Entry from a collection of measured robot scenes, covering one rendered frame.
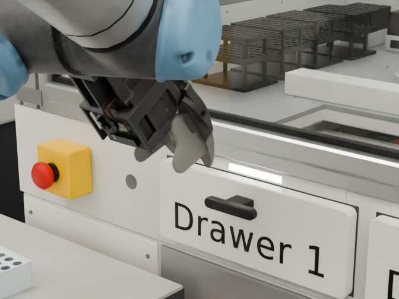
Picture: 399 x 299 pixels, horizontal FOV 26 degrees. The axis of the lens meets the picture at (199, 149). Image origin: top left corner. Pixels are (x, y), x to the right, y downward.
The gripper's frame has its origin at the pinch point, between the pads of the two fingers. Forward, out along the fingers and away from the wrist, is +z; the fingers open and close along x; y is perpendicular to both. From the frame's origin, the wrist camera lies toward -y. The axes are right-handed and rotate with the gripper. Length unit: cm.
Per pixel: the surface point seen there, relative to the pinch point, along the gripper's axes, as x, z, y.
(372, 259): 17.8, 14.6, -1.1
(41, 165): -32.3, 10.7, 2.3
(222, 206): -0.7, 10.4, 0.3
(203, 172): -6.7, 10.9, -3.8
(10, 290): -25.1, 14.0, 19.5
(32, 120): -42.6, 11.9, -5.3
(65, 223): -36.2, 24.6, 3.6
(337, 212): 13.0, 11.0, -3.7
